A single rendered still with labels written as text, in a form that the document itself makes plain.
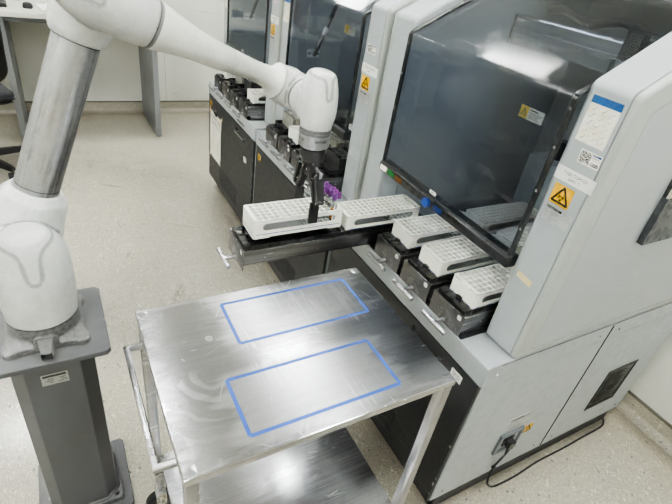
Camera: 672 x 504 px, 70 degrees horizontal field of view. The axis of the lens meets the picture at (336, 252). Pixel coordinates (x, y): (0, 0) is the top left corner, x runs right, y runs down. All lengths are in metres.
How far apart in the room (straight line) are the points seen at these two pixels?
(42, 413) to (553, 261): 1.31
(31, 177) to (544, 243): 1.22
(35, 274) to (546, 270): 1.15
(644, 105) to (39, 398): 1.49
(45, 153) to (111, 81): 3.58
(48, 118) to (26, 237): 0.28
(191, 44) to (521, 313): 1.00
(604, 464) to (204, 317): 1.76
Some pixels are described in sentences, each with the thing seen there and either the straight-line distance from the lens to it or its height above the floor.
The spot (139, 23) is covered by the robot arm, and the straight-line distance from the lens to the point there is 1.09.
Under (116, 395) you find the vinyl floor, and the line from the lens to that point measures 2.12.
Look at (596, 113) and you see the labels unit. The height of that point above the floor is 1.38.
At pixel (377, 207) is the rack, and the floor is 0.86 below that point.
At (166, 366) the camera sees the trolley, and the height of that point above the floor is 0.82.
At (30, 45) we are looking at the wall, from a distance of 4.78.
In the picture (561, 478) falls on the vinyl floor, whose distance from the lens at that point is 2.22.
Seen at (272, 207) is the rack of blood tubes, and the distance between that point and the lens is 1.47.
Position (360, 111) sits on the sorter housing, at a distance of 1.80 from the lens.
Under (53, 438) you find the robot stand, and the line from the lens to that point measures 1.55.
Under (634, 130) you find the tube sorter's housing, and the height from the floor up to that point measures 1.37.
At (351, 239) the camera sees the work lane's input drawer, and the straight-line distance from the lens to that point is 1.57.
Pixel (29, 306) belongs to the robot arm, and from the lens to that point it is 1.25.
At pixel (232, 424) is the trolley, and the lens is 0.97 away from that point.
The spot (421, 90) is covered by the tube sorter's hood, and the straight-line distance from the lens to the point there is 1.50.
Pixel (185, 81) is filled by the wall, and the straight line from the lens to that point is 4.96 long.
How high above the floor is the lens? 1.60
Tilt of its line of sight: 33 degrees down
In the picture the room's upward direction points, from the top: 10 degrees clockwise
